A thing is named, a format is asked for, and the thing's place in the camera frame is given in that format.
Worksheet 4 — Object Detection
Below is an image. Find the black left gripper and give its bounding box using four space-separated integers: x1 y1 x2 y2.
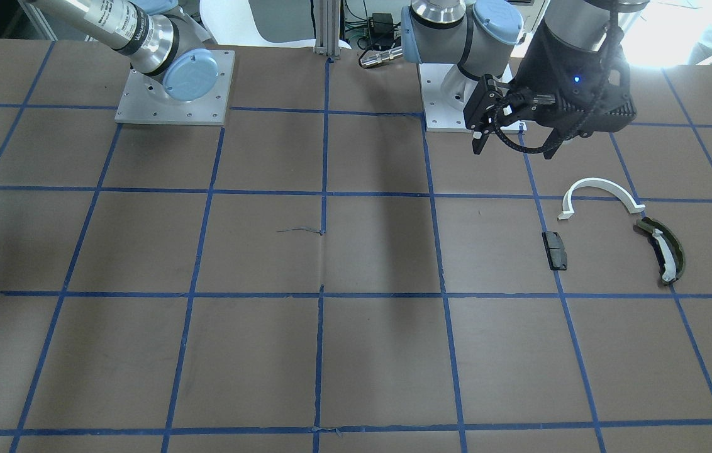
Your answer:
464 25 637 160

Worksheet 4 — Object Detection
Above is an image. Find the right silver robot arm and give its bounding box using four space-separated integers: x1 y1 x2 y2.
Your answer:
31 1 219 101

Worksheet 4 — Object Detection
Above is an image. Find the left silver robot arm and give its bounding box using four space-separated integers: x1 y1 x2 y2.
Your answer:
359 1 647 160

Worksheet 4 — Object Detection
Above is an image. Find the black brake pad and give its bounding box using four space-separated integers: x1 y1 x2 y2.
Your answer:
541 230 568 271

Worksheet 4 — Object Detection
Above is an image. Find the white curved plastic part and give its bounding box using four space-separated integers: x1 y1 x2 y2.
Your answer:
557 177 646 220

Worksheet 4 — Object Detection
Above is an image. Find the black power adapter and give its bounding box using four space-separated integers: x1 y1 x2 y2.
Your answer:
368 13 394 38

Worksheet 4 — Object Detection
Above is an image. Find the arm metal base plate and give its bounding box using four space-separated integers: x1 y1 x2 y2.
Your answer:
114 49 236 126
418 64 477 133

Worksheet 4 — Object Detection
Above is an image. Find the aluminium frame post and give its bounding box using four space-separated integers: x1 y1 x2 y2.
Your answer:
312 0 342 60

